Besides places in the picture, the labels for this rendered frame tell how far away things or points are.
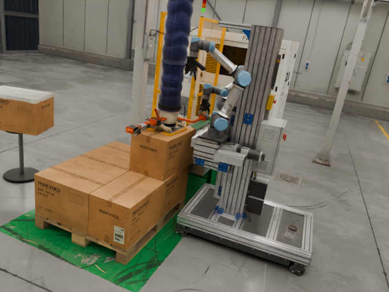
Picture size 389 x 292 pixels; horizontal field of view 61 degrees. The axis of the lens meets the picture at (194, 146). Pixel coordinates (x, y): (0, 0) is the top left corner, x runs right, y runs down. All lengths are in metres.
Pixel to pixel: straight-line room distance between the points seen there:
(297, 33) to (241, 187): 9.36
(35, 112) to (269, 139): 2.42
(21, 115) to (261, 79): 2.52
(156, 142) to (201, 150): 0.42
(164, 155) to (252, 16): 9.77
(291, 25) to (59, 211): 10.33
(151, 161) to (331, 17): 9.84
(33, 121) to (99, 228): 1.52
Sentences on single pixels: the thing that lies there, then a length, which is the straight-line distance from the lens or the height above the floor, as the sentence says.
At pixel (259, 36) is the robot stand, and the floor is 1.95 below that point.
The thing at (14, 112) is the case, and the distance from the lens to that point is 4.00.
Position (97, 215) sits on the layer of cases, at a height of 0.37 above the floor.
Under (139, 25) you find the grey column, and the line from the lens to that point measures 4.63.
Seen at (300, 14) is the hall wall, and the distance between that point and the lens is 12.19.
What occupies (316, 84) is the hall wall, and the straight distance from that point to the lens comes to 12.18.
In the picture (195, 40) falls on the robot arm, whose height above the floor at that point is 1.84.
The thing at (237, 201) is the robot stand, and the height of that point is 0.38.
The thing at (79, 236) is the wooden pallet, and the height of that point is 0.09.
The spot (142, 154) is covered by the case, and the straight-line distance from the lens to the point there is 3.19.
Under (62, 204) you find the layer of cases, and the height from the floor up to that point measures 0.35.
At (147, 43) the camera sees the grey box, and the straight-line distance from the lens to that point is 4.52.
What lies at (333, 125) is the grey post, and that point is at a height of 0.70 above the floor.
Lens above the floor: 1.92
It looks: 19 degrees down
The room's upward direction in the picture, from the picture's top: 8 degrees clockwise
